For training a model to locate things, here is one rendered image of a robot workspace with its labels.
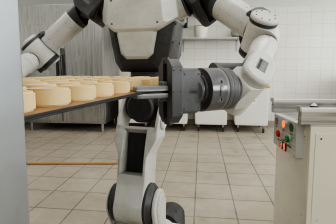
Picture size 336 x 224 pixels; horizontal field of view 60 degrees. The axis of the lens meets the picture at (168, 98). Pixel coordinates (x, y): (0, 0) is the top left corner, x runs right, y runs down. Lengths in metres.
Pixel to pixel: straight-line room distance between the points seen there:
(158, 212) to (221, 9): 0.68
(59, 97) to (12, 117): 0.14
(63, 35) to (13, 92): 1.00
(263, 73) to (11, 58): 0.51
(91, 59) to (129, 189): 3.88
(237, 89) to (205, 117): 4.20
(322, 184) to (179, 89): 0.84
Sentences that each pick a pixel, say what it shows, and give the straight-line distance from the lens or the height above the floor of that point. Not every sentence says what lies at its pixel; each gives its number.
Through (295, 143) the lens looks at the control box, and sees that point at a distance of 1.22.
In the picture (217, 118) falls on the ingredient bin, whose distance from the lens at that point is 4.79.
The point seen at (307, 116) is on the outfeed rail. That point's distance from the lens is 1.17.
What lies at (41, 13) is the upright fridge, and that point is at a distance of 5.24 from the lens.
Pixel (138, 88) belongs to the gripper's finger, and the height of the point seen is 1.01.
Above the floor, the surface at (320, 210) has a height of 0.52.
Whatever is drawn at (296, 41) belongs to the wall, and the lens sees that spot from 5.63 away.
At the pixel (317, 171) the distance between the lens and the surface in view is 1.23.
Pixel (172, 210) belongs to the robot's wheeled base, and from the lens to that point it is 1.52.
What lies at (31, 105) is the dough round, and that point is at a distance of 0.32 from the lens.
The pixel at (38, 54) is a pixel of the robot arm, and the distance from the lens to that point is 1.21.
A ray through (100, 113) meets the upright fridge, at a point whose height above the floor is 0.32.
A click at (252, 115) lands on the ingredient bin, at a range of 4.84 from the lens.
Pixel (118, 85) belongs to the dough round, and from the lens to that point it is 0.49.
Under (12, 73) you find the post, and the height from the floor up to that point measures 1.04.
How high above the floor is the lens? 1.05
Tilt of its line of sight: 6 degrees down
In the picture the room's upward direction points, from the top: straight up
